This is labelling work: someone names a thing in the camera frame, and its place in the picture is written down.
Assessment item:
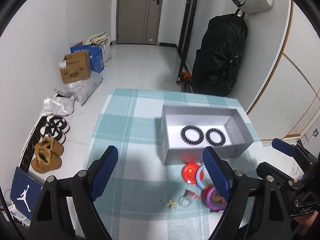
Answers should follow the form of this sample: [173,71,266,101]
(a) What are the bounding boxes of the purple ring pig charm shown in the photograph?
[201,184,227,212]

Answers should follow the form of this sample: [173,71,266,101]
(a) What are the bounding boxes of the black beaded bracelet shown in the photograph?
[179,125,204,146]
[204,128,226,146]

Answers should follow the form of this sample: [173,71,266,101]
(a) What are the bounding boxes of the person's right hand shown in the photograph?
[294,211,318,235]

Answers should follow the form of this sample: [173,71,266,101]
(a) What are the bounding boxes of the red flag pin badge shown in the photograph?
[181,163,200,185]

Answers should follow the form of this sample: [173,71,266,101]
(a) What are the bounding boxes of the white wardrobe gold trim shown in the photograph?
[247,1,319,141]

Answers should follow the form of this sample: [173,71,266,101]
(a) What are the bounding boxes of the teal plaid tablecloth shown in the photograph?
[67,87,270,240]

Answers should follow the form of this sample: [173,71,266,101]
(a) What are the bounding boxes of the tan suede boots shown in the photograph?
[31,137,64,174]

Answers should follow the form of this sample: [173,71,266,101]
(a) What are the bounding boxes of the grey open cardboard box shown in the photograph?
[160,105,254,166]

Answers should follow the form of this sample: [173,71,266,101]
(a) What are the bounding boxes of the small yellow flower charm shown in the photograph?
[167,200,177,210]

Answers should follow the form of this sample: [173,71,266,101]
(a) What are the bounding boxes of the black white sneakers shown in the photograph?
[40,115,70,144]

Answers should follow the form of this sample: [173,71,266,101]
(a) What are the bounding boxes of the blue jordan shoe box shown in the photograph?
[10,167,42,220]

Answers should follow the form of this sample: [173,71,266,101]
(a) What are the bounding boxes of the grey plastic mailer bag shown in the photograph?
[54,72,103,106]

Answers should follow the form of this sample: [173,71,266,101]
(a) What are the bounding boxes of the brown cardboard box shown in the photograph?
[59,50,91,83]

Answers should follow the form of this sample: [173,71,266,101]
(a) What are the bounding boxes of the black backpack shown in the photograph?
[191,9,248,96]

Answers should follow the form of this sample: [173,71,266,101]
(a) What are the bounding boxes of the blue cardboard box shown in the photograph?
[71,45,104,73]

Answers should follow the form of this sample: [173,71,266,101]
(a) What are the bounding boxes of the white canvas tote bag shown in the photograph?
[85,32,111,66]

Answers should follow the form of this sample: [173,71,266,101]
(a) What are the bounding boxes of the grey room door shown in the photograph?
[116,0,163,45]

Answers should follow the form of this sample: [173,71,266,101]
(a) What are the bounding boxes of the black metal rack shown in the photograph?
[176,0,198,92]

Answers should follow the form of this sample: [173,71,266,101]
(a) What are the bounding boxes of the light blue ring bracelet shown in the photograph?
[195,164,213,190]

